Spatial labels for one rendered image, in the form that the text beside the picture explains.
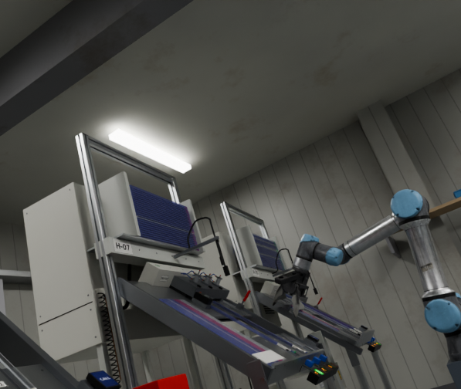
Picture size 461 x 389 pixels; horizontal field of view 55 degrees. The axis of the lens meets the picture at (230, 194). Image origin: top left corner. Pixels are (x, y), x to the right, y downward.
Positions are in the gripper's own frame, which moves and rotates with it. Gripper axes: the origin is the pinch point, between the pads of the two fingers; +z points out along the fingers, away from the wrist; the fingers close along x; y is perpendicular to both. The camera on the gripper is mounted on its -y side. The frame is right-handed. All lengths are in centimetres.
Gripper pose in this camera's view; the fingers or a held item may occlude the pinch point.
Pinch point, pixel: (282, 311)
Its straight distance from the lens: 201.3
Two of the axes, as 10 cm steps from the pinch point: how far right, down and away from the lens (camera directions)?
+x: -5.7, -1.3, 8.1
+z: -3.3, 9.4, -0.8
